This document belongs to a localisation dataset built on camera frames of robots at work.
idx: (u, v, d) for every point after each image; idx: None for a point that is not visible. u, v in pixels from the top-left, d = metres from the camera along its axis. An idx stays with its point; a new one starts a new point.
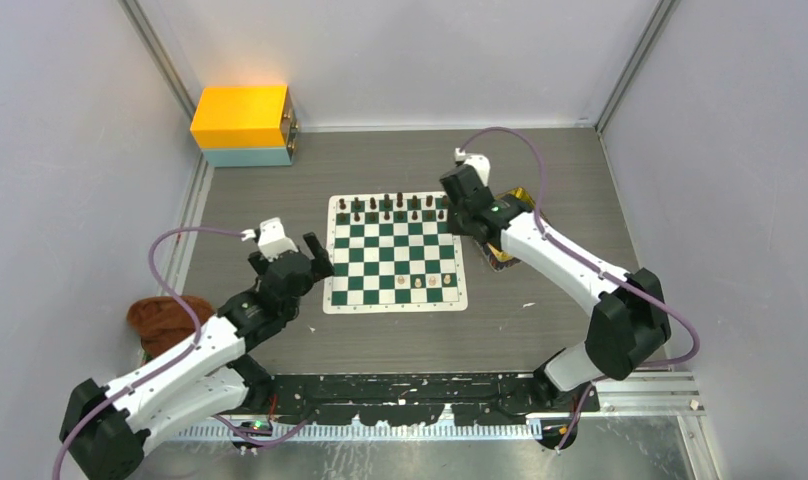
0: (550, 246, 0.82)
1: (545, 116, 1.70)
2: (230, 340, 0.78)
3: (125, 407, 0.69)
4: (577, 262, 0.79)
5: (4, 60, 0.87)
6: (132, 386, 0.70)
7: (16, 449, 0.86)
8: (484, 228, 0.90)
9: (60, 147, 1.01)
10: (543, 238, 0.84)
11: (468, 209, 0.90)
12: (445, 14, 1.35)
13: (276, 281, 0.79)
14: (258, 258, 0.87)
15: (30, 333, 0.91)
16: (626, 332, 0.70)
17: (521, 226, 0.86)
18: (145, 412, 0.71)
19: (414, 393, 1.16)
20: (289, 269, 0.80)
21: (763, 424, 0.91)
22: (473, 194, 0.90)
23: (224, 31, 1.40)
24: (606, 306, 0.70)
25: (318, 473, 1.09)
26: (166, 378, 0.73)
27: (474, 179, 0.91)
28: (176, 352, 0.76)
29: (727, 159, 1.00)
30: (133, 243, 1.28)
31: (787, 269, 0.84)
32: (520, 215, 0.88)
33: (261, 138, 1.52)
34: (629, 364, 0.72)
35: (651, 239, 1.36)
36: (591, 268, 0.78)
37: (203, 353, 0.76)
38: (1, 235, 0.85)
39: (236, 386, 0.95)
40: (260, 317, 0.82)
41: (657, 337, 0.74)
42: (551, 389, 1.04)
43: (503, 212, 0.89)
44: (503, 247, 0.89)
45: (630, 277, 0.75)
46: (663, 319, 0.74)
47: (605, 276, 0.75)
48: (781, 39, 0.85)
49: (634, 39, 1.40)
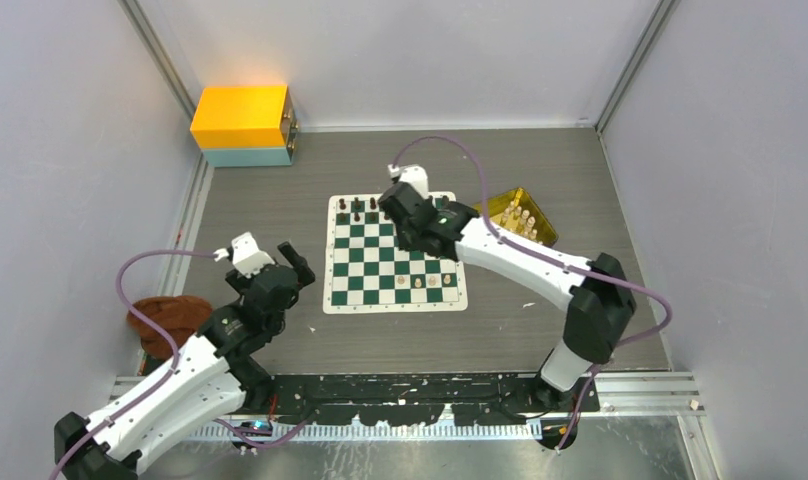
0: (508, 250, 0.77)
1: (545, 116, 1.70)
2: (209, 360, 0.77)
3: (106, 440, 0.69)
4: (539, 260, 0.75)
5: (4, 60, 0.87)
6: (112, 418, 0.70)
7: (16, 449, 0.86)
8: (435, 244, 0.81)
9: (60, 147, 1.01)
10: (499, 242, 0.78)
11: (417, 229, 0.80)
12: (445, 14, 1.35)
13: (261, 293, 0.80)
14: (236, 276, 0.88)
15: (30, 333, 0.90)
16: (600, 321, 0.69)
17: (475, 234, 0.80)
18: (129, 442, 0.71)
19: (414, 393, 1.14)
20: (274, 281, 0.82)
21: (763, 424, 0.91)
22: (416, 210, 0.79)
23: (224, 31, 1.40)
24: (579, 300, 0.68)
25: (318, 473, 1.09)
26: (147, 405, 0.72)
27: (413, 194, 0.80)
28: (155, 377, 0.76)
29: (727, 160, 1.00)
30: (133, 243, 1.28)
31: (787, 269, 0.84)
32: (469, 221, 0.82)
33: (260, 138, 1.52)
34: (607, 348, 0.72)
35: (651, 239, 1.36)
36: (554, 264, 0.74)
37: (181, 377, 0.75)
38: (2, 235, 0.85)
39: (233, 392, 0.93)
40: (243, 332, 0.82)
41: (629, 314, 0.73)
42: (555, 393, 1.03)
43: (453, 223, 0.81)
44: (460, 256, 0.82)
45: (593, 265, 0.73)
46: (629, 296, 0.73)
47: (570, 269, 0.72)
48: (781, 39, 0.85)
49: (634, 39, 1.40)
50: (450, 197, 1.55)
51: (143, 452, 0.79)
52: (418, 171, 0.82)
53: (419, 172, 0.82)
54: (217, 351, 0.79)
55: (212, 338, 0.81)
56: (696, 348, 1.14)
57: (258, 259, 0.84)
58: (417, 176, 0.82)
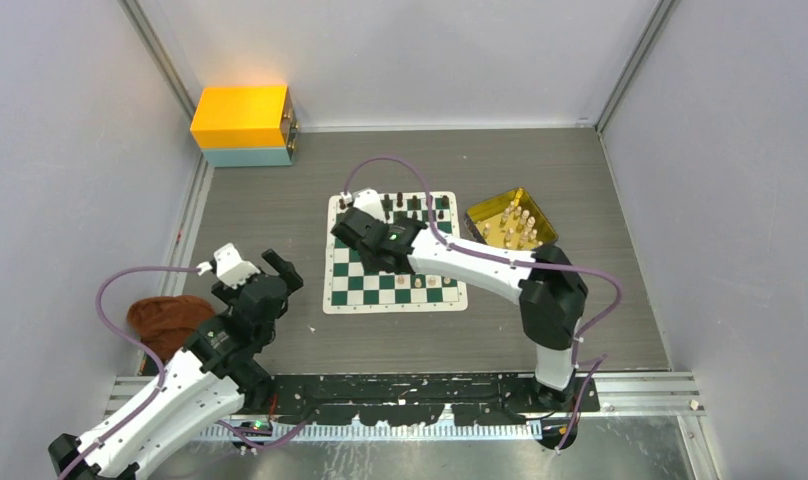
0: (456, 255, 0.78)
1: (545, 116, 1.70)
2: (194, 376, 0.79)
3: (96, 461, 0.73)
4: (487, 261, 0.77)
5: (3, 60, 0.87)
6: (101, 439, 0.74)
7: (16, 450, 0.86)
8: (390, 261, 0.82)
9: (60, 146, 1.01)
10: (449, 249, 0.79)
11: (370, 250, 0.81)
12: (445, 14, 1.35)
13: (250, 304, 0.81)
14: (221, 287, 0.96)
15: (30, 332, 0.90)
16: (553, 309, 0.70)
17: (424, 245, 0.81)
18: (120, 460, 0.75)
19: (414, 393, 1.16)
20: (264, 293, 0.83)
21: (763, 423, 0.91)
22: (367, 232, 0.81)
23: (224, 31, 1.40)
24: (528, 294, 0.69)
25: (318, 473, 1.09)
26: (133, 426, 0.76)
27: (363, 217, 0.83)
28: (143, 396, 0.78)
29: (727, 159, 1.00)
30: (133, 243, 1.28)
31: (788, 269, 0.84)
32: (419, 233, 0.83)
33: (260, 138, 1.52)
34: (566, 334, 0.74)
35: (651, 239, 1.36)
36: (501, 262, 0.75)
37: (167, 396, 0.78)
38: (1, 234, 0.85)
39: (231, 395, 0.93)
40: (230, 343, 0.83)
41: (580, 298, 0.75)
42: (556, 396, 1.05)
43: (403, 238, 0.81)
44: (418, 269, 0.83)
45: (537, 256, 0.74)
46: (577, 279, 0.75)
47: (516, 264, 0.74)
48: (781, 39, 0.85)
49: (634, 39, 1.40)
50: (450, 197, 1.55)
51: (140, 463, 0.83)
52: (369, 195, 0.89)
53: (370, 196, 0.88)
54: (203, 366, 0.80)
55: (199, 351, 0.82)
56: (696, 349, 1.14)
57: (240, 269, 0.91)
58: (368, 200, 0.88)
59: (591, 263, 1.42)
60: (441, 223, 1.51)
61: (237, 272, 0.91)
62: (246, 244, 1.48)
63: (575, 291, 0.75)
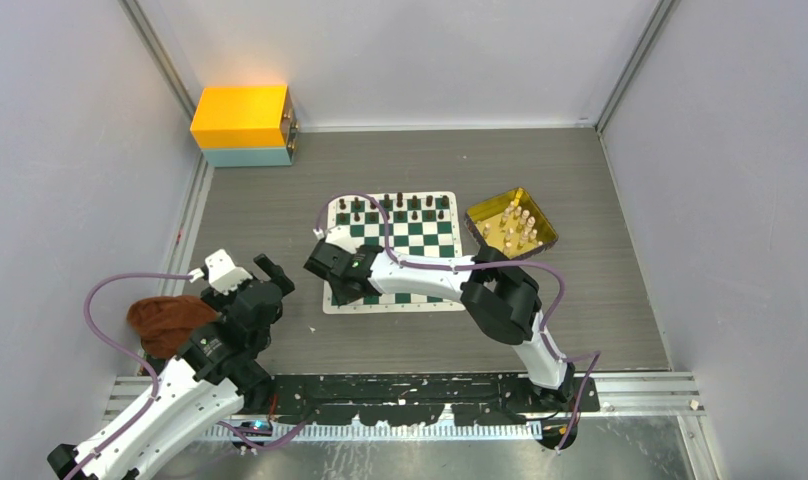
0: (408, 270, 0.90)
1: (545, 116, 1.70)
2: (187, 384, 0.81)
3: (93, 472, 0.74)
4: (433, 269, 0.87)
5: (2, 59, 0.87)
6: (97, 450, 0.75)
7: (14, 450, 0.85)
8: (357, 285, 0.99)
9: (60, 147, 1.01)
10: (400, 266, 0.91)
11: (339, 277, 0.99)
12: (445, 15, 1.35)
13: (244, 310, 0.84)
14: (210, 294, 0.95)
15: (30, 332, 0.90)
16: (495, 306, 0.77)
17: (381, 266, 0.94)
18: (117, 469, 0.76)
19: (414, 393, 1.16)
20: (258, 298, 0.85)
21: (764, 423, 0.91)
22: (335, 262, 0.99)
23: (224, 31, 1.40)
24: (470, 293, 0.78)
25: (318, 473, 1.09)
26: (130, 435, 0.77)
27: (331, 251, 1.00)
28: (139, 404, 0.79)
29: (728, 160, 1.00)
30: (133, 244, 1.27)
31: (788, 268, 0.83)
32: (377, 256, 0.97)
33: (260, 138, 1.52)
34: (517, 329, 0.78)
35: (651, 238, 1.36)
36: (445, 270, 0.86)
37: (162, 403, 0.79)
38: (1, 235, 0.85)
39: (229, 398, 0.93)
40: (224, 350, 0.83)
41: (530, 291, 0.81)
42: (558, 396, 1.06)
43: (363, 264, 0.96)
44: (384, 288, 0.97)
45: (475, 258, 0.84)
46: (518, 274, 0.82)
47: (457, 269, 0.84)
48: (784, 37, 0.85)
49: (634, 39, 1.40)
50: (450, 197, 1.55)
51: (140, 469, 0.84)
52: (339, 228, 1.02)
53: (339, 229, 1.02)
54: (196, 375, 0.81)
55: (191, 358, 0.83)
56: (696, 348, 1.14)
57: (234, 273, 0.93)
58: (338, 233, 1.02)
59: (591, 263, 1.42)
60: (441, 223, 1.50)
61: (232, 277, 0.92)
62: (244, 245, 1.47)
63: (521, 285, 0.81)
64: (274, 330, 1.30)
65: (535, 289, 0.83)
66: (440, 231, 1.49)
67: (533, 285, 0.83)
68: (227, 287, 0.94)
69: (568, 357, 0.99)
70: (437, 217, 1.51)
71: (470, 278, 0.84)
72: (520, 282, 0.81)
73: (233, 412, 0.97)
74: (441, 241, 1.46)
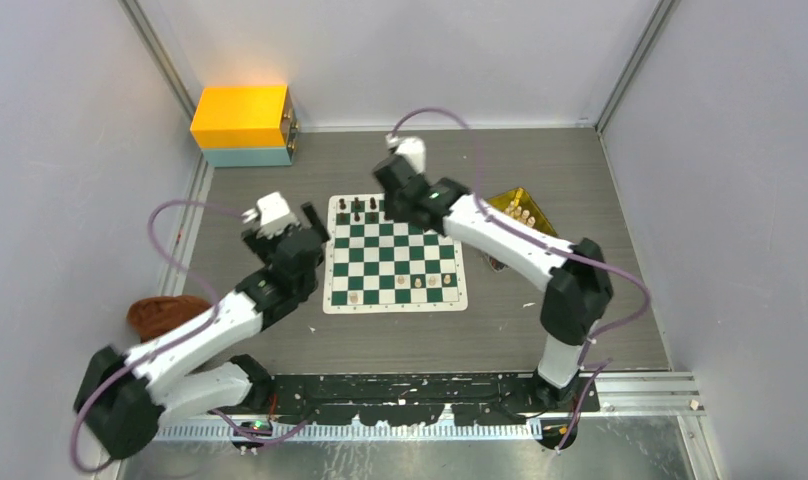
0: (493, 227, 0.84)
1: (545, 116, 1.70)
2: (248, 314, 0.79)
3: (146, 374, 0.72)
4: (524, 242, 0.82)
5: (1, 58, 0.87)
6: (153, 354, 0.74)
7: (13, 449, 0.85)
8: (423, 217, 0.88)
9: (59, 146, 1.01)
10: (486, 221, 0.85)
11: (410, 202, 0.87)
12: (445, 14, 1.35)
13: (287, 260, 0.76)
14: (252, 236, 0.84)
15: (30, 332, 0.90)
16: (575, 303, 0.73)
17: (464, 211, 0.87)
18: (165, 381, 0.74)
19: (414, 393, 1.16)
20: (299, 245, 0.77)
21: (764, 423, 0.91)
22: (409, 183, 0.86)
23: (224, 30, 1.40)
24: (557, 282, 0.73)
25: (318, 473, 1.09)
26: (187, 347, 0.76)
27: (406, 168, 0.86)
28: (195, 324, 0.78)
29: (728, 160, 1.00)
30: (133, 244, 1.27)
31: (788, 268, 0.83)
32: (462, 198, 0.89)
33: (260, 138, 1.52)
34: (580, 330, 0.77)
35: (651, 238, 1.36)
36: (537, 246, 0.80)
37: (220, 326, 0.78)
38: (1, 234, 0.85)
39: (241, 380, 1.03)
40: (276, 296, 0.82)
41: (603, 299, 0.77)
42: (554, 392, 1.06)
43: (442, 198, 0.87)
44: (451, 231, 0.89)
45: (574, 249, 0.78)
46: (605, 279, 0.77)
47: (552, 251, 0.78)
48: (784, 37, 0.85)
49: (634, 39, 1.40)
50: None
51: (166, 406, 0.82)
52: (416, 143, 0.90)
53: (416, 145, 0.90)
54: (256, 308, 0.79)
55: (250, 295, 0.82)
56: (696, 348, 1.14)
57: (285, 220, 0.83)
58: (413, 148, 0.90)
59: None
60: None
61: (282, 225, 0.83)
62: (243, 245, 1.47)
63: (602, 292, 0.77)
64: (274, 330, 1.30)
65: (610, 296, 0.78)
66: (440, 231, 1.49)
67: (610, 292, 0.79)
68: (273, 233, 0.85)
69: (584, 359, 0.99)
70: None
71: (561, 265, 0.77)
72: (602, 287, 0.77)
73: (229, 404, 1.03)
74: (440, 241, 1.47)
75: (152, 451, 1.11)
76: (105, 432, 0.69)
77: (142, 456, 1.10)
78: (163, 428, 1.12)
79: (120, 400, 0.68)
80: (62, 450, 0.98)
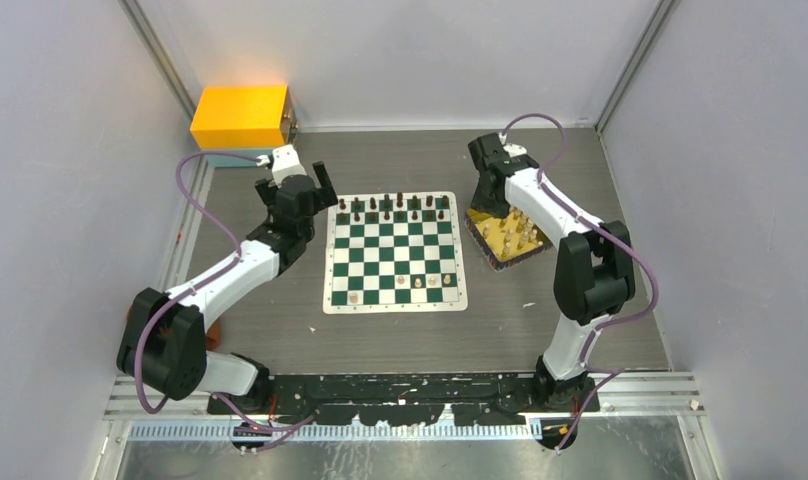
0: (542, 193, 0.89)
1: (545, 116, 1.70)
2: (268, 253, 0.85)
3: (194, 303, 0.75)
4: (560, 209, 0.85)
5: (1, 59, 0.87)
6: (195, 287, 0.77)
7: (14, 447, 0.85)
8: (492, 178, 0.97)
9: (59, 147, 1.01)
10: (538, 188, 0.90)
11: (485, 167, 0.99)
12: (446, 14, 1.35)
13: (287, 203, 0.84)
14: (266, 186, 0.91)
15: (31, 331, 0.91)
16: (585, 270, 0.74)
17: (524, 178, 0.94)
18: (209, 312, 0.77)
19: (414, 393, 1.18)
20: (298, 189, 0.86)
21: (764, 423, 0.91)
22: (491, 154, 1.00)
23: (225, 30, 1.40)
24: (571, 242, 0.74)
25: (318, 473, 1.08)
26: (221, 283, 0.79)
27: (495, 143, 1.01)
28: (222, 263, 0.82)
29: (727, 160, 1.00)
30: (132, 243, 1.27)
31: (788, 268, 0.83)
32: (528, 168, 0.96)
33: (259, 138, 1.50)
34: (585, 308, 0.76)
35: (650, 238, 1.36)
36: (569, 213, 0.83)
37: (246, 265, 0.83)
38: (1, 235, 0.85)
39: (249, 369, 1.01)
40: (285, 241, 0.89)
41: (620, 289, 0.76)
42: (549, 384, 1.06)
43: (512, 165, 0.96)
44: (509, 195, 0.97)
45: (602, 224, 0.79)
46: (626, 268, 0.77)
47: (579, 219, 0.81)
48: (784, 37, 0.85)
49: (635, 39, 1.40)
50: (450, 197, 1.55)
51: None
52: (518, 148, 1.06)
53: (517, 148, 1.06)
54: (273, 248, 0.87)
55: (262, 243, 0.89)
56: (696, 348, 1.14)
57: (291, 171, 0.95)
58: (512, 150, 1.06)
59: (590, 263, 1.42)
60: (441, 222, 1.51)
61: (287, 174, 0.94)
62: None
63: (619, 279, 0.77)
64: (274, 331, 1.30)
65: (627, 294, 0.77)
66: (441, 231, 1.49)
67: (630, 290, 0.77)
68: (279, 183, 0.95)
69: (587, 359, 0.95)
70: (437, 217, 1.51)
71: (584, 233, 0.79)
72: (622, 276, 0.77)
73: (235, 393, 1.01)
74: (441, 241, 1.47)
75: (153, 451, 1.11)
76: (161, 367, 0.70)
77: (142, 456, 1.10)
78: (164, 429, 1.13)
79: (174, 329, 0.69)
80: (62, 450, 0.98)
